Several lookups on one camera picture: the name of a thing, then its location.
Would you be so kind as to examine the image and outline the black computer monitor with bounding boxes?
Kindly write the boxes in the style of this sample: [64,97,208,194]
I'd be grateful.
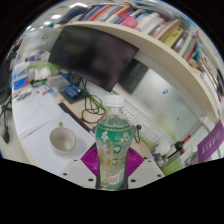
[48,25,140,93]

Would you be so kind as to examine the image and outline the wall shelf with books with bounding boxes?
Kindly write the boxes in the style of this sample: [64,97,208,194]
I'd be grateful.
[54,1,224,125]

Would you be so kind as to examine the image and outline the thin black notebook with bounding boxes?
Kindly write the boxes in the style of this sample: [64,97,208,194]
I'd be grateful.
[58,102,92,133]

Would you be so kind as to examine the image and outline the black cable bundle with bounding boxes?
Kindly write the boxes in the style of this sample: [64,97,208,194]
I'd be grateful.
[80,78,107,125]

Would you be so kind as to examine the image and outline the ceiling lights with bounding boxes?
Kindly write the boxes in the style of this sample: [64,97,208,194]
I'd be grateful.
[24,1,90,33]

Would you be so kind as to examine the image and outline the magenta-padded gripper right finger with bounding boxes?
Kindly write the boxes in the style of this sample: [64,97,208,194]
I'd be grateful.
[127,147,166,189]

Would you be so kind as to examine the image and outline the blue tissue box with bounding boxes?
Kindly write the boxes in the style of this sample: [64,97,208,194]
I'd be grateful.
[12,63,31,91]

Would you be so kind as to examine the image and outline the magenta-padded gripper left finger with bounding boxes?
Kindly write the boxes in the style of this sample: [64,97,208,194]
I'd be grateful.
[60,147,101,190]

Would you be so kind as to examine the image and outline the black office chair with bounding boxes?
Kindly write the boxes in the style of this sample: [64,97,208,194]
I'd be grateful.
[0,53,18,145]

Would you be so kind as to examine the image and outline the clear plastic box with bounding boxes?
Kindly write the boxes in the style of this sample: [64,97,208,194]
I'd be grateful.
[46,74,70,93]

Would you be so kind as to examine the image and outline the purple hanging banner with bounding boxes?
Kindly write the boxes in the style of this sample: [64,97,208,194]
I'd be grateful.
[197,120,224,164]

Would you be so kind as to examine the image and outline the handwritten white paper sheet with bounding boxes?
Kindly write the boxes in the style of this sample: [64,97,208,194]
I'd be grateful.
[12,93,65,138]

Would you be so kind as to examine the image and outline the dark grey flat panel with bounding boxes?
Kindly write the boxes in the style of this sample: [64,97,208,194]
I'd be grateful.
[118,59,150,96]

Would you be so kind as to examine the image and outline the dark wine bottle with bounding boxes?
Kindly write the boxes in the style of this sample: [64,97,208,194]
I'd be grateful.
[171,134,193,156]

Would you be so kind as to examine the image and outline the white wall socket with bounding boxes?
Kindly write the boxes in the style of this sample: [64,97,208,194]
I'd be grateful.
[136,119,151,133]
[148,129,161,143]
[123,108,138,123]

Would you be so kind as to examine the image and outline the blank white paper sheet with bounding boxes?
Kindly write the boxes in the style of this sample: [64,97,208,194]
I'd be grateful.
[21,113,96,176]

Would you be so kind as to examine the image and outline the white patterned ceramic mug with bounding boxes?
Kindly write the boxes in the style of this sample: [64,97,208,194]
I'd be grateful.
[49,121,77,155]

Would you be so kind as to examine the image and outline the small blue device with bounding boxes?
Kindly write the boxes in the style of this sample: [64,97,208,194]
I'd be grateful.
[63,83,83,101]

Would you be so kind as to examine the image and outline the green-labelled clear drink bottle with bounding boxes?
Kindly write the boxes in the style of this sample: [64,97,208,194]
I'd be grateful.
[94,94,133,191]

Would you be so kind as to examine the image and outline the white folded tissues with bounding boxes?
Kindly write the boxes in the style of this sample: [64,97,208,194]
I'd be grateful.
[28,66,51,81]

